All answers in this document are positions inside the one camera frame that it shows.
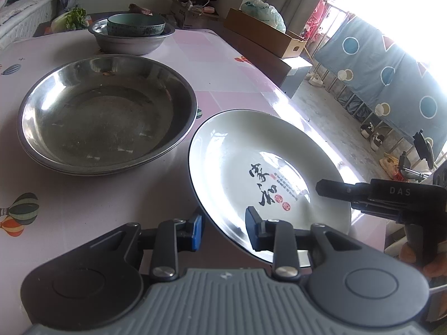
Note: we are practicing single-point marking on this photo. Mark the person's right hand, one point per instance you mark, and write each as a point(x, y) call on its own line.
point(408, 253)

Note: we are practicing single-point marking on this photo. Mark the white green plastic bag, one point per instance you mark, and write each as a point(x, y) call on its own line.
point(262, 12)

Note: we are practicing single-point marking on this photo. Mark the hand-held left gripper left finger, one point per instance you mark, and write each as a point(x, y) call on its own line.
point(196, 233)

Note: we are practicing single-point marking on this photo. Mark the small steel bowl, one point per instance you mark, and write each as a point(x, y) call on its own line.
point(129, 45)

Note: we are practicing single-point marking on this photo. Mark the black white sneaker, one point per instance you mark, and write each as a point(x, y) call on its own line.
point(377, 143)
point(367, 131)

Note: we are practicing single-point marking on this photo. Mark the beige shoe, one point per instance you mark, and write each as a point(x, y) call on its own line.
point(389, 165)

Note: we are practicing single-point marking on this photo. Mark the black tripod mount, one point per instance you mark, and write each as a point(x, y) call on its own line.
point(424, 148)

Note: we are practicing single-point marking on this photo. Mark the blue circle-print bedsheet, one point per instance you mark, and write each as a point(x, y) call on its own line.
point(366, 62)

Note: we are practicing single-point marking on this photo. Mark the white printed plate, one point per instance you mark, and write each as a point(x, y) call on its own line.
point(237, 153)

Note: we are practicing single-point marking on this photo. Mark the large dark cardboard box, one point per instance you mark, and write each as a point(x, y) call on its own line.
point(272, 66)

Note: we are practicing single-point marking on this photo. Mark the pink floral hanging garment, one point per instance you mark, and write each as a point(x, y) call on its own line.
point(317, 17)

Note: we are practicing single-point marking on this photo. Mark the teal ceramic bowl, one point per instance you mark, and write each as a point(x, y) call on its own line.
point(136, 29)

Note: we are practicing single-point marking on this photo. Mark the white printed cardboard box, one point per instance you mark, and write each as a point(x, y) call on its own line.
point(188, 17)

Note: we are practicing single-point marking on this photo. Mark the pink printed tablecloth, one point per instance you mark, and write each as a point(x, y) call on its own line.
point(227, 69)

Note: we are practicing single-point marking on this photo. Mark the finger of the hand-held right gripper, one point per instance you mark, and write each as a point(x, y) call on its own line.
point(342, 190)

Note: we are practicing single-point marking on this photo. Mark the white slipper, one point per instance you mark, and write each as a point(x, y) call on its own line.
point(316, 80)

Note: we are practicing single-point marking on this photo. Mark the dark red plastic bag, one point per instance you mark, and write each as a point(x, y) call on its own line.
point(139, 8)

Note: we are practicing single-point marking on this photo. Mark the white patterned mattress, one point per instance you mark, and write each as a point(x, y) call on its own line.
point(24, 17)

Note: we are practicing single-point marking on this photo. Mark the leafy green cabbage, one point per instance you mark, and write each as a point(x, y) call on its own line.
point(75, 17)

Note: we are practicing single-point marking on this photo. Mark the large steel basin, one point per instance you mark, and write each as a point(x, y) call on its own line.
point(104, 118)

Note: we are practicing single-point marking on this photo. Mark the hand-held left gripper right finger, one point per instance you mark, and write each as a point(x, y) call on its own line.
point(252, 230)

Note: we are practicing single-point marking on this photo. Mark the brown open cardboard box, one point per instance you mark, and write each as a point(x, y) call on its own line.
point(258, 31)

